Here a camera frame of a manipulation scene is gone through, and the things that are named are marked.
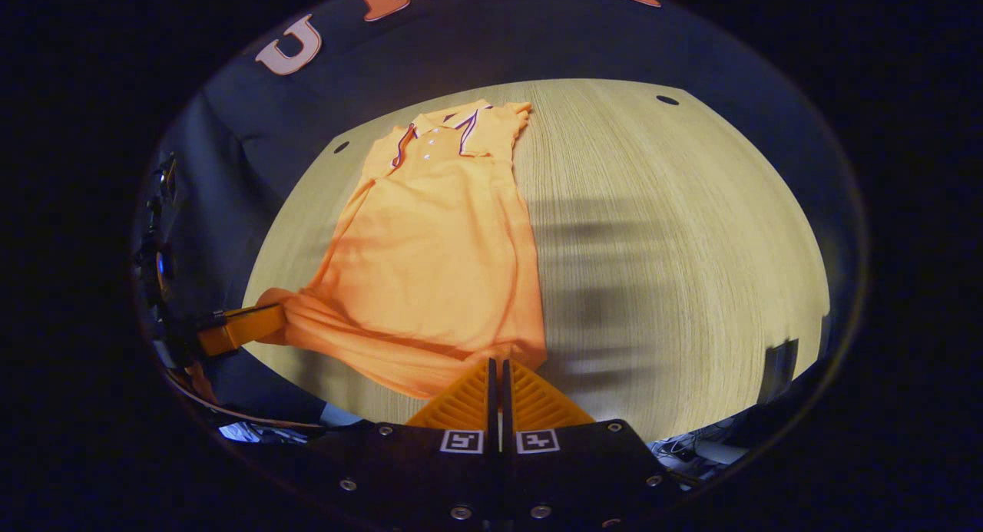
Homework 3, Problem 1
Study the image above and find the orange T-shirt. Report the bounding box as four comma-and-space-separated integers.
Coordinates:
257, 98, 548, 400

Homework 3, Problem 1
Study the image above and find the bundle of cables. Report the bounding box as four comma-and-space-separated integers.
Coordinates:
653, 432, 738, 475

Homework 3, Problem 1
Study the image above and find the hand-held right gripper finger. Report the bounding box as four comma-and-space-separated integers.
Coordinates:
303, 358, 501, 532
501, 358, 684, 529

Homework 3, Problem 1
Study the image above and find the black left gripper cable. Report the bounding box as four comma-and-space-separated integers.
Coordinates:
165, 367, 327, 431

